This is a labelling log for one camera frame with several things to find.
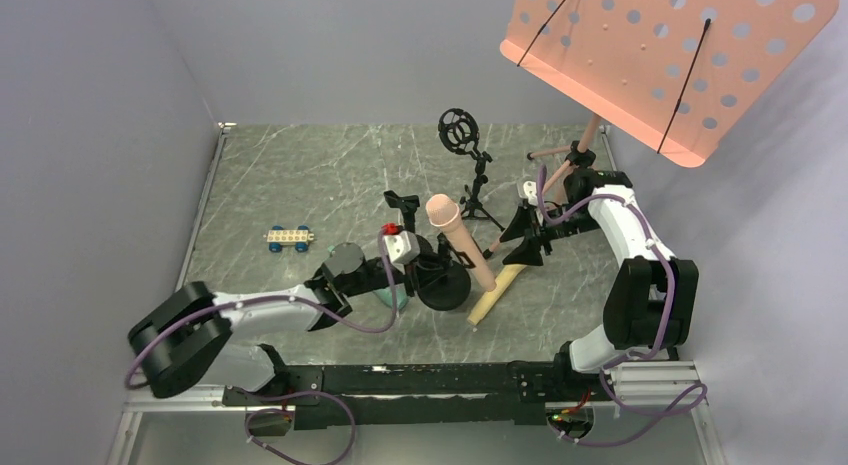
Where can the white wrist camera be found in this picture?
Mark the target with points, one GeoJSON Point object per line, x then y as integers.
{"type": "Point", "coordinates": [527, 193]}
{"type": "Point", "coordinates": [402, 248]}

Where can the teal microphone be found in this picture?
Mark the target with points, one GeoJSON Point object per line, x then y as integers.
{"type": "Point", "coordinates": [393, 296]}

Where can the beige blue-wheeled toy car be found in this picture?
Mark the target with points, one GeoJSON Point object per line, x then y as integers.
{"type": "Point", "coordinates": [278, 238]}

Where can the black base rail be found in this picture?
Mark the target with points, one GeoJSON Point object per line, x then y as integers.
{"type": "Point", "coordinates": [519, 392]}

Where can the pink music stand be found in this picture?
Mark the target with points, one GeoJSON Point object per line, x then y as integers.
{"type": "Point", "coordinates": [675, 75]}

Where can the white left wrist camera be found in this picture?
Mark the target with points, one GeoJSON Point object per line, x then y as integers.
{"type": "Point", "coordinates": [402, 248]}

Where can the cream yellow microphone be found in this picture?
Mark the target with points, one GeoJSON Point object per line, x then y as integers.
{"type": "Point", "coordinates": [487, 301]}

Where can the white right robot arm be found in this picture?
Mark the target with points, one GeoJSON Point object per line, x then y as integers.
{"type": "Point", "coordinates": [650, 305]}

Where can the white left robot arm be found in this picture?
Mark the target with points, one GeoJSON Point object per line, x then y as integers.
{"type": "Point", "coordinates": [189, 338]}

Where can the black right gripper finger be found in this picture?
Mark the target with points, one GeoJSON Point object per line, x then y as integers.
{"type": "Point", "coordinates": [521, 221]}
{"type": "Point", "coordinates": [527, 253]}

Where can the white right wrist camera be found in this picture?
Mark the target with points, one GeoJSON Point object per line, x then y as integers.
{"type": "Point", "coordinates": [527, 193]}

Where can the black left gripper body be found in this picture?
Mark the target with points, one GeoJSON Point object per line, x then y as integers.
{"type": "Point", "coordinates": [419, 263]}

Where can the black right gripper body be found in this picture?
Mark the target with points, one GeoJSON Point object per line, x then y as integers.
{"type": "Point", "coordinates": [539, 229]}

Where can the pink microphone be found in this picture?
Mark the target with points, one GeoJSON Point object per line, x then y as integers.
{"type": "Point", "coordinates": [445, 215]}

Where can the black round-base mic stand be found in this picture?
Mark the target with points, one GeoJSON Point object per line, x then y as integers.
{"type": "Point", "coordinates": [407, 207]}
{"type": "Point", "coordinates": [454, 288]}

